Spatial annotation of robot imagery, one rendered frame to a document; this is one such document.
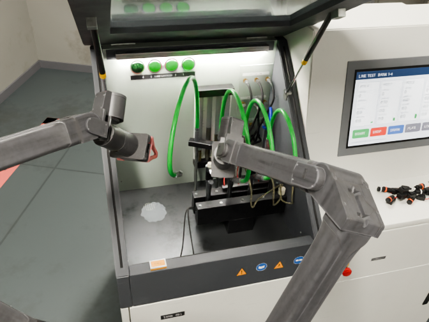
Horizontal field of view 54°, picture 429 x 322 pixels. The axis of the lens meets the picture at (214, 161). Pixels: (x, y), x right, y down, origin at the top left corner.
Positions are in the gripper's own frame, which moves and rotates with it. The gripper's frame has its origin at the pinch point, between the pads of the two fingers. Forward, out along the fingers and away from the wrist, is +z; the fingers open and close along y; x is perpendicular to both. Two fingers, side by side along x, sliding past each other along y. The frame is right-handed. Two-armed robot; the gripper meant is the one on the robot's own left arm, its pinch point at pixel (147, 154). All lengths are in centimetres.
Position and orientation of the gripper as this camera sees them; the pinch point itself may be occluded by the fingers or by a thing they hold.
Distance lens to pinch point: 113.8
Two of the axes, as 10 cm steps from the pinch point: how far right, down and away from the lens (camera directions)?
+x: -1.5, 9.7, -1.8
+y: -9.2, -0.7, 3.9
